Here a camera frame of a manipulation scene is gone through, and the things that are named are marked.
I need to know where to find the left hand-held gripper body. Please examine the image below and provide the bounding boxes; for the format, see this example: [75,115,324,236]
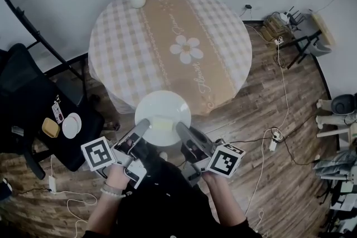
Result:
[80,136,150,190]

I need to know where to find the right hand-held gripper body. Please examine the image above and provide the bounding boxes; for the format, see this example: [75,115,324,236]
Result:
[180,138,246,187]

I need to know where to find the large white plate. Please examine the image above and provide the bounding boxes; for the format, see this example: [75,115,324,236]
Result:
[134,90,192,147]

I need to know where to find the person's right forearm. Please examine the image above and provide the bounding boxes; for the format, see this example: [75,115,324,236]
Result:
[202,172,249,228]

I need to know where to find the person's left forearm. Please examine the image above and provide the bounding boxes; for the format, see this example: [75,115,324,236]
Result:
[85,188,128,234]

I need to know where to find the round table with checkered cloth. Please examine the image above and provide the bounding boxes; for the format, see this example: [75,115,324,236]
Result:
[88,0,253,116]

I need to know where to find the person's left hand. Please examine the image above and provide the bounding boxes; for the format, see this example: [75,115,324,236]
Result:
[105,164,131,190]

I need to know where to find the small white plate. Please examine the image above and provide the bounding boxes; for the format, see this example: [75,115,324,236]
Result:
[61,112,83,139]

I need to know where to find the white power strip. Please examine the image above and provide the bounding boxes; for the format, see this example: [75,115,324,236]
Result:
[268,130,283,152]

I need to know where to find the yellow rectangular dish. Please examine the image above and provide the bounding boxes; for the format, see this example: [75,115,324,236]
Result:
[41,117,61,139]

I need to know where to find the white power adapter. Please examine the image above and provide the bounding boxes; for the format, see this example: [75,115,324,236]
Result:
[48,174,57,195]

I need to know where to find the red-patterned card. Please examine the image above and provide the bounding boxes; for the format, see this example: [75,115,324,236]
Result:
[51,101,65,125]

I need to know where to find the person's black clothing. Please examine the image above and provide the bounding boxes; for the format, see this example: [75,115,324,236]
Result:
[82,144,264,238]

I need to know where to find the black office chair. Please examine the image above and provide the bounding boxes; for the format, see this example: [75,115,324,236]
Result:
[0,43,106,181]

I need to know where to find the wooden crate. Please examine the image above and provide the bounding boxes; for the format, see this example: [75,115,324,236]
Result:
[262,15,290,42]

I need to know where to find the gray chair black legs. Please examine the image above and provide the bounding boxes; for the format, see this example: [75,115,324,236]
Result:
[278,32,333,70]

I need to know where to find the white router black antennas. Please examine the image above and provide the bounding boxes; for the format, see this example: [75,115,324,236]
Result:
[278,6,307,26]

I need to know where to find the small wooden table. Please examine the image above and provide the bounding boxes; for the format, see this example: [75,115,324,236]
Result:
[308,9,336,47]

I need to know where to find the white beaded bracelet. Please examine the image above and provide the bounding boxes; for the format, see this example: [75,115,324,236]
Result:
[100,181,127,199]

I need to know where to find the white floor cable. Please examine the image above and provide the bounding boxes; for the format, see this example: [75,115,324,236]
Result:
[244,36,290,232]

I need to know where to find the light wooden table frame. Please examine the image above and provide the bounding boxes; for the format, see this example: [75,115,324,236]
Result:
[316,123,357,150]

